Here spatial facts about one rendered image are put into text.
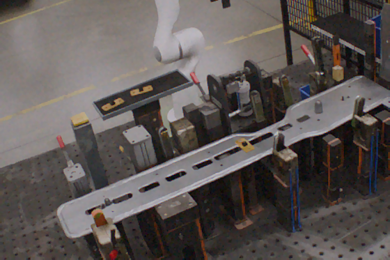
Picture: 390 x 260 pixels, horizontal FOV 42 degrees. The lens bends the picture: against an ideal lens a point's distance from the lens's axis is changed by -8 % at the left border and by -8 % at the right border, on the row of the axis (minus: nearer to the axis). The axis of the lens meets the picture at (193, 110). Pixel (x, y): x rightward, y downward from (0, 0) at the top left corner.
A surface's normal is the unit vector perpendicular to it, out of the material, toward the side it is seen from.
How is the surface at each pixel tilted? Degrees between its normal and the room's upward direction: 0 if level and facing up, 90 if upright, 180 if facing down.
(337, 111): 0
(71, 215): 0
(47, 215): 0
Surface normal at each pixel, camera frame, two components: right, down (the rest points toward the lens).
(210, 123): 0.44, 0.41
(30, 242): -0.16, -0.84
